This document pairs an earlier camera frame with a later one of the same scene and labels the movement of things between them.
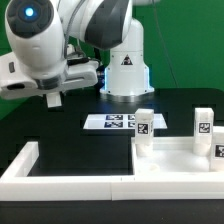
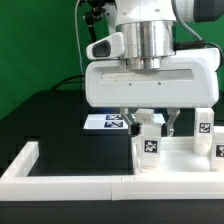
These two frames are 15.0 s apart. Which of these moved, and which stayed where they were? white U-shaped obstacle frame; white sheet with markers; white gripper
Moved: white gripper
Stayed: white U-shaped obstacle frame; white sheet with markers
